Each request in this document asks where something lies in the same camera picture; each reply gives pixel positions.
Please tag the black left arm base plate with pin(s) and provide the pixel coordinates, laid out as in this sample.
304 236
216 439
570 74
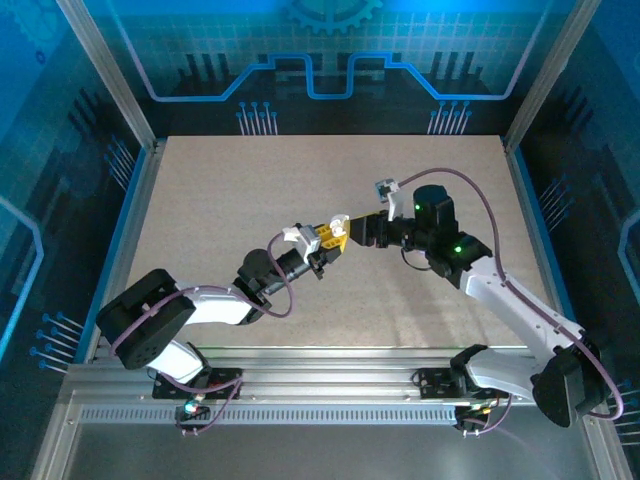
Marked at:
165 387

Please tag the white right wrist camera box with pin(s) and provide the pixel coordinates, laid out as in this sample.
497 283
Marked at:
386 189

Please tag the wide aluminium frame rail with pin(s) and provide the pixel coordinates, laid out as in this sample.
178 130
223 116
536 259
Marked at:
325 372

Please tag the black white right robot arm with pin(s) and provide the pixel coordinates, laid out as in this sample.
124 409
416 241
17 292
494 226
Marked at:
510 300

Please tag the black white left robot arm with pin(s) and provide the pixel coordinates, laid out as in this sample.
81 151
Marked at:
215 310

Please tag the aluminium frame post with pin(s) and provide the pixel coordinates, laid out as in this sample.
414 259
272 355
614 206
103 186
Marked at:
547 75
111 75

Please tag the aluminium side rail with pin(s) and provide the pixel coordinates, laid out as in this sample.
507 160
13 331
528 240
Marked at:
134 225
515 170

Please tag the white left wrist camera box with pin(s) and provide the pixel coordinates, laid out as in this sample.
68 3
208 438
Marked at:
305 240

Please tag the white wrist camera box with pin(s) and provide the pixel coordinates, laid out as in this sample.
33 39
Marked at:
386 189
305 240

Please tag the grey metal sheet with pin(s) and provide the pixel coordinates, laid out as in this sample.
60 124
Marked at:
325 450

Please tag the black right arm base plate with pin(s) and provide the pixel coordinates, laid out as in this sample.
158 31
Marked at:
435 382

